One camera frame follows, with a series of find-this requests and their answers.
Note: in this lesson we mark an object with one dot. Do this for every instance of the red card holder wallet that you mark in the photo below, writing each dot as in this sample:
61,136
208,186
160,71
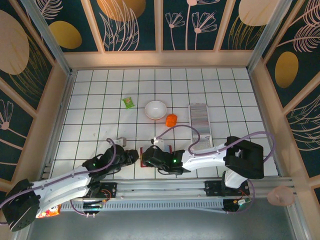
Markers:
169,148

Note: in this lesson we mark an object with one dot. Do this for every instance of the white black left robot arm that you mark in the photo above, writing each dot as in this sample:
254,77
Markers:
62,182

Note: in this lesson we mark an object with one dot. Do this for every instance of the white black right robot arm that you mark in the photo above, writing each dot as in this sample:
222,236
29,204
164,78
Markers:
205,158

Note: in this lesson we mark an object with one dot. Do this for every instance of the orange toy fruit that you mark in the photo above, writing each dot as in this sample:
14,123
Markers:
171,120

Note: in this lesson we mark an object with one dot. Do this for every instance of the white slotted plastic tray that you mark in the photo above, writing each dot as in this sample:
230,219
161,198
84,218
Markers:
203,146

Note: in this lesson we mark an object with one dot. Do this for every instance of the white bowl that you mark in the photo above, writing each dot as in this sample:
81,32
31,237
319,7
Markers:
155,110

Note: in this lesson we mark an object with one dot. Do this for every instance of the left controller circuit board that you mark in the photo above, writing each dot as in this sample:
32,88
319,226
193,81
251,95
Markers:
92,205

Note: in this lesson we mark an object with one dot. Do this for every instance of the controller circuit board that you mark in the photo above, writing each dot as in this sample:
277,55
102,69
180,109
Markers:
243,202
92,205

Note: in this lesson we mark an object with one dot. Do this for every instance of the green snack packet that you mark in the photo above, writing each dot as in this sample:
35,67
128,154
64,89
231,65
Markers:
128,103

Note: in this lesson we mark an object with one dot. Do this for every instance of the colourful candy bag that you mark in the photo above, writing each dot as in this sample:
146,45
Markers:
50,212

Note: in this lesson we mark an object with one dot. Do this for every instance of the right controller circuit board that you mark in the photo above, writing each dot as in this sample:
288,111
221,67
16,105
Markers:
243,202

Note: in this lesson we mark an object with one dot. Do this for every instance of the pink translucent round object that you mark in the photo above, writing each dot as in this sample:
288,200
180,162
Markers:
280,196

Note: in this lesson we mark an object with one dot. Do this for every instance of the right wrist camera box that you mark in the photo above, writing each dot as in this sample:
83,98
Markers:
159,143

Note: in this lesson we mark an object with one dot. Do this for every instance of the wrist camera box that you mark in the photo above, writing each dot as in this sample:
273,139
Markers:
121,141
159,143

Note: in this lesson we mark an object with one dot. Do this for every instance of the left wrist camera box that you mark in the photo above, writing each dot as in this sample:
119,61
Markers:
121,141

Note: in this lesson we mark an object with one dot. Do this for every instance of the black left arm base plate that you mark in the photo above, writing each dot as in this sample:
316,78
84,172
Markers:
110,188

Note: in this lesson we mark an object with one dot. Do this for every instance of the aluminium mounting rail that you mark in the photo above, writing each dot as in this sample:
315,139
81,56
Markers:
160,190

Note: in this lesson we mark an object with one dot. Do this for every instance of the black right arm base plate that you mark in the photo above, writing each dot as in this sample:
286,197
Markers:
212,188

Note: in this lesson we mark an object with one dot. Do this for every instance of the aluminium frame post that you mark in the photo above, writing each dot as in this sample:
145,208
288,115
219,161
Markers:
48,37
268,32

